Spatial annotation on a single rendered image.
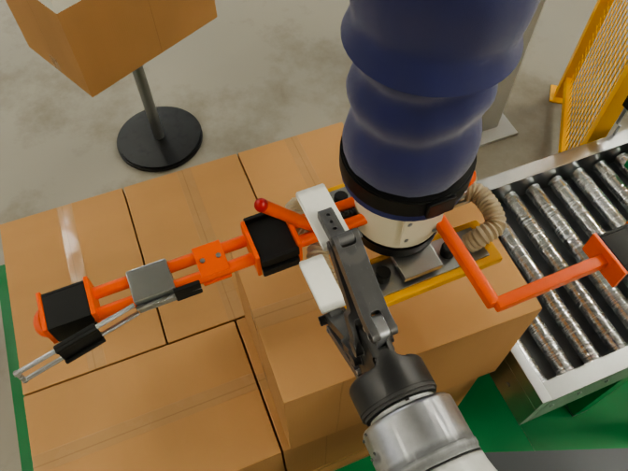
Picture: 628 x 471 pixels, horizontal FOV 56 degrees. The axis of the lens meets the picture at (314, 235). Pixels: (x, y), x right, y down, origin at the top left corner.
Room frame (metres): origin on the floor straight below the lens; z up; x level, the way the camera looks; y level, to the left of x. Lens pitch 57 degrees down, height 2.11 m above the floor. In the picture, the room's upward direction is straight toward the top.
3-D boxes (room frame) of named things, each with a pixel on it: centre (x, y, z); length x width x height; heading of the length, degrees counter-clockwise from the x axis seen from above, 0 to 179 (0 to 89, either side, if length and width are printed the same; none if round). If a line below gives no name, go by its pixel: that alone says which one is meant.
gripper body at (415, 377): (0.19, -0.06, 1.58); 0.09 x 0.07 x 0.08; 23
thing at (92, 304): (0.42, 0.40, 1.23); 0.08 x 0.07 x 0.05; 113
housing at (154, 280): (0.46, 0.27, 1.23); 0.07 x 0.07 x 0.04; 23
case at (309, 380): (0.64, -0.15, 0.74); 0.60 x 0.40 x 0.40; 110
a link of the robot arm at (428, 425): (0.13, -0.09, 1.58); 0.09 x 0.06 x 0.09; 113
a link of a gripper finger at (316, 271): (0.32, -0.01, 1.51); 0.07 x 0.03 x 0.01; 23
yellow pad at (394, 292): (0.56, -0.19, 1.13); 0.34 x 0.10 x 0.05; 113
